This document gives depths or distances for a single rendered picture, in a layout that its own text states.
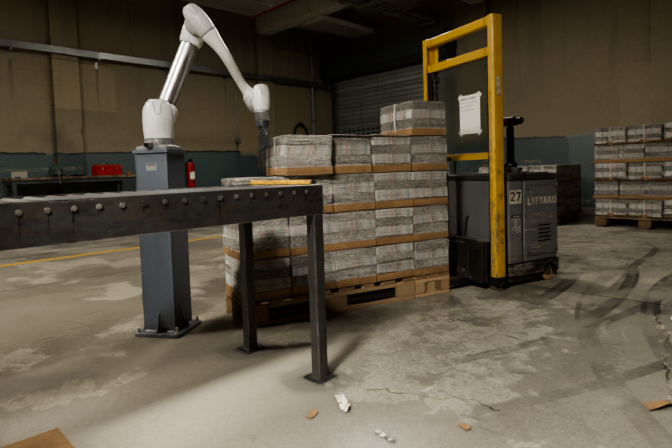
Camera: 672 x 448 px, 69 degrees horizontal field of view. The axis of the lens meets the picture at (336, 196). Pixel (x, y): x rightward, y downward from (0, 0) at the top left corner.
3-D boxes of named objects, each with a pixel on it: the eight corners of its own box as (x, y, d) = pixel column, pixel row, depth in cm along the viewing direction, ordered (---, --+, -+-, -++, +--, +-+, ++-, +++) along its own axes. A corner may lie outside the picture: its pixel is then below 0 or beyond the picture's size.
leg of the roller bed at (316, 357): (320, 373, 207) (314, 213, 204) (330, 376, 203) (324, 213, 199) (310, 377, 203) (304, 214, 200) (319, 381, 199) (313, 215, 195)
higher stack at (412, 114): (383, 286, 355) (378, 107, 348) (416, 281, 369) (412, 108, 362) (415, 298, 321) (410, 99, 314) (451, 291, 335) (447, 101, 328)
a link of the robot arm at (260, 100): (272, 109, 286) (268, 112, 298) (271, 82, 285) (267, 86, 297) (254, 109, 282) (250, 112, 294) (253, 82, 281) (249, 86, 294)
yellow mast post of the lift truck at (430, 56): (427, 261, 395) (421, 41, 386) (435, 260, 399) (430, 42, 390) (434, 263, 387) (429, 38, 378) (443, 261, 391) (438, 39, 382)
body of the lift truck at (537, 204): (443, 271, 400) (441, 173, 396) (492, 263, 425) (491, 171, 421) (508, 288, 338) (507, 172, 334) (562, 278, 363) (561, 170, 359)
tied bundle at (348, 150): (305, 175, 325) (304, 140, 324) (344, 173, 338) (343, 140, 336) (329, 174, 291) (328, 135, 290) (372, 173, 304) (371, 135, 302)
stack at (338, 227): (225, 312, 302) (219, 178, 298) (384, 286, 355) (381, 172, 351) (243, 329, 268) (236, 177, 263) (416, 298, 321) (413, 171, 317)
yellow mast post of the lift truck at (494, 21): (487, 275, 337) (482, 16, 328) (496, 274, 341) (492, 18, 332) (496, 278, 329) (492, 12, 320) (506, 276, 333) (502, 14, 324)
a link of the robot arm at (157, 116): (142, 138, 257) (140, 96, 255) (143, 140, 274) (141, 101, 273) (175, 138, 262) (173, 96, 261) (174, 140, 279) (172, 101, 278)
